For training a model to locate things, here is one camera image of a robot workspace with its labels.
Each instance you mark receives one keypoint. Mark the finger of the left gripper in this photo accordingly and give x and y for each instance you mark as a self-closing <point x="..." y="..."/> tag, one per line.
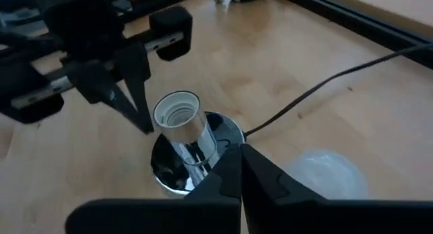
<point x="94" y="85"/>
<point x="135" y="71"/>

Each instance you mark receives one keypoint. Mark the chrome lamp socket base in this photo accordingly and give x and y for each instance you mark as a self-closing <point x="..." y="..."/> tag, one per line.
<point x="184" y="125"/>

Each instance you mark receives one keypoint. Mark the white lightbulb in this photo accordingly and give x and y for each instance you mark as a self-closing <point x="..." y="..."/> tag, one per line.
<point x="328" y="174"/>

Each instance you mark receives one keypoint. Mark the beige wooden desk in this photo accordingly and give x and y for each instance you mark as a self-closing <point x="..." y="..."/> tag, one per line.
<point x="399" y="4"/>

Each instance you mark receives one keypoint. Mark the black aluminium table frame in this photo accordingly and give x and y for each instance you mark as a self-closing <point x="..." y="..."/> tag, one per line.
<point x="355" y="23"/>

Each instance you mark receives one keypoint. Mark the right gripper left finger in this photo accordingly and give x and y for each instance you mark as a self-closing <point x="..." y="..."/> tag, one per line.
<point x="169" y="217"/>

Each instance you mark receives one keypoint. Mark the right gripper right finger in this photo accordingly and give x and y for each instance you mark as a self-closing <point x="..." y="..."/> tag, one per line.
<point x="304" y="217"/>

